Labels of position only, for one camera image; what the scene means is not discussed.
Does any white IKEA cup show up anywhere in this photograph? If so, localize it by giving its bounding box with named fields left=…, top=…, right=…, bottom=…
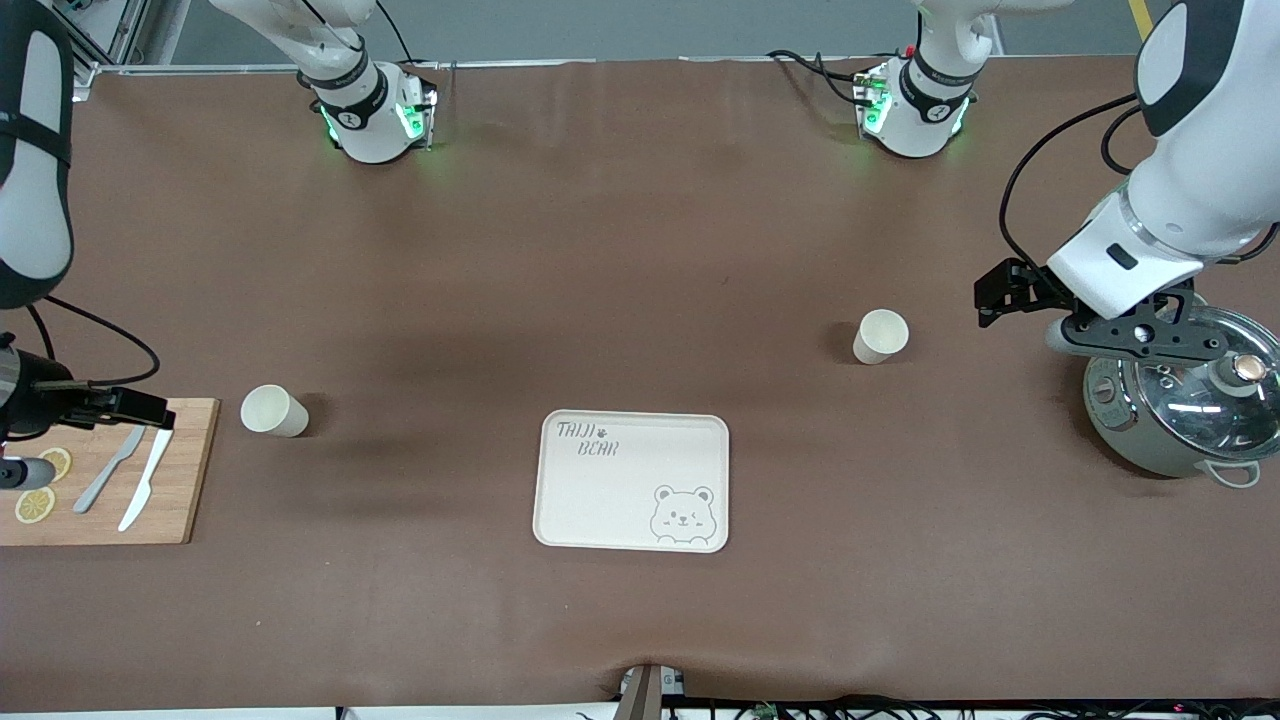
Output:
left=853, top=309, right=911, bottom=366
left=240, top=385, right=310, bottom=439

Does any white plastic knife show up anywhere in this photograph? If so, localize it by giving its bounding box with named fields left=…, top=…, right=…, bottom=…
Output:
left=117, top=427, right=175, bottom=533

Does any wooden cutting board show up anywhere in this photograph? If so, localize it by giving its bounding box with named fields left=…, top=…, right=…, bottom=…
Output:
left=0, top=398, right=221, bottom=547

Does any grey plastic knife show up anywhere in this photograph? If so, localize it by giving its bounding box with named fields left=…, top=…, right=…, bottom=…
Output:
left=72, top=424, right=148, bottom=515

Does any grey pot with glass lid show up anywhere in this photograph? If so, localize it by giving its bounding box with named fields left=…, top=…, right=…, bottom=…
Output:
left=1083, top=305, right=1280, bottom=489

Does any glass pot lid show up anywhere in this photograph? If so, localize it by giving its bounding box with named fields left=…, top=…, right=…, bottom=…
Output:
left=1120, top=305, right=1280, bottom=463

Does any brown table mat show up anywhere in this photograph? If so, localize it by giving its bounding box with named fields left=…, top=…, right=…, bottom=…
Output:
left=0, top=55, right=1280, bottom=713

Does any cream bear print tray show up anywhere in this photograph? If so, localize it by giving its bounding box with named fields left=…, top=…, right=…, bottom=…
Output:
left=532, top=409, right=731, bottom=554

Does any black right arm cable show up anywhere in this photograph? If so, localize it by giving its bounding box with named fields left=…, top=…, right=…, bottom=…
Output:
left=25, top=294, right=162, bottom=389

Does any long black left arm cable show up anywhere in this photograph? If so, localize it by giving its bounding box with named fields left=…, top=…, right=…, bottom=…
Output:
left=999, top=92, right=1143, bottom=273

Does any short black left arm cable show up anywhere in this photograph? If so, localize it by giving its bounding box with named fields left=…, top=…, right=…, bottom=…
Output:
left=1099, top=102, right=1143, bottom=179

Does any black left base cable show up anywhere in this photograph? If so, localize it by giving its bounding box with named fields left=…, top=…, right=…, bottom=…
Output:
left=767, top=48, right=869, bottom=107

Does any black base cable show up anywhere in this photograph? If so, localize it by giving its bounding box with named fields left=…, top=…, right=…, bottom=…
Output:
left=767, top=48, right=869, bottom=107
left=376, top=0, right=422, bottom=67

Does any aluminium frame profile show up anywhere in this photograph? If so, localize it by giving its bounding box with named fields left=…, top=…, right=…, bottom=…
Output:
left=50, top=0, right=151, bottom=103

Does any black right base cable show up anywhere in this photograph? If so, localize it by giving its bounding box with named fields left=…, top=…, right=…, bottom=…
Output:
left=376, top=0, right=422, bottom=67

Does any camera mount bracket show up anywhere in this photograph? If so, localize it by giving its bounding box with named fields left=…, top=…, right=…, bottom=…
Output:
left=618, top=664, right=687, bottom=720

